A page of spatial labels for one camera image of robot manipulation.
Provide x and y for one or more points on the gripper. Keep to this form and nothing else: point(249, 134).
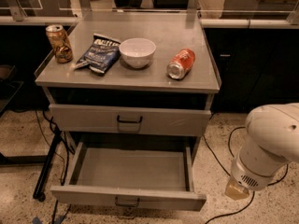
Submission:
point(244, 175)

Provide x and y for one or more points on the grey drawer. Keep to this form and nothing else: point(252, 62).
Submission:
point(154, 177)
point(118, 119)

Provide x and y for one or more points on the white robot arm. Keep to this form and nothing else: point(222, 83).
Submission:
point(272, 142)

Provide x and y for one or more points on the grey drawer cabinet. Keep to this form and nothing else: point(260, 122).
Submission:
point(163, 83)

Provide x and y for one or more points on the grey top drawer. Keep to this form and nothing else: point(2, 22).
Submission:
point(118, 119)

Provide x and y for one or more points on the orange soda can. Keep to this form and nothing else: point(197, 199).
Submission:
point(181, 64)

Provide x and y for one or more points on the white bowl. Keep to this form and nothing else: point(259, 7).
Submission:
point(137, 52)

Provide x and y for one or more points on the blue potato chip bag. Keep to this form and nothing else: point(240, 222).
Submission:
point(101, 55)

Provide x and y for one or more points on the crushed gold soda can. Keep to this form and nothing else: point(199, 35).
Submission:
point(60, 44)

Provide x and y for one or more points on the black table leg frame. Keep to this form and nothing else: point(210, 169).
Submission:
point(44, 160)

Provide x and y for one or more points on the white horizontal rail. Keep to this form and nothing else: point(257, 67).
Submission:
point(207, 23)

